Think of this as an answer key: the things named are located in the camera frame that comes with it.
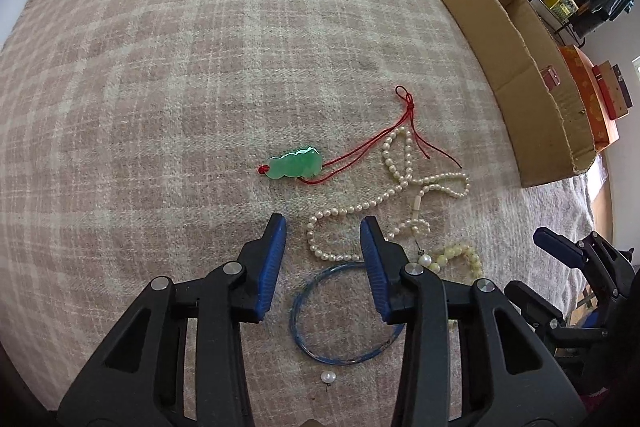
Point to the cardboard box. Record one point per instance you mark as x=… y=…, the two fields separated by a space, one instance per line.
x=480 y=7

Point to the blue bangle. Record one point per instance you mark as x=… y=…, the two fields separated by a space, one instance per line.
x=320 y=355

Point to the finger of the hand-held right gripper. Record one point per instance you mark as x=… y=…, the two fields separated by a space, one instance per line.
x=555 y=244
x=535 y=307

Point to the pearl earring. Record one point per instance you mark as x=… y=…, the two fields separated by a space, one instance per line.
x=328 y=377

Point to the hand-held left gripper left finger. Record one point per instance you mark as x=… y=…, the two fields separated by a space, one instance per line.
x=272 y=267

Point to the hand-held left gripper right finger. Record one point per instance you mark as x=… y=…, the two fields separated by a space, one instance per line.
x=374 y=267

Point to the yellow box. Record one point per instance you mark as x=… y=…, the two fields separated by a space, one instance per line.
x=560 y=2

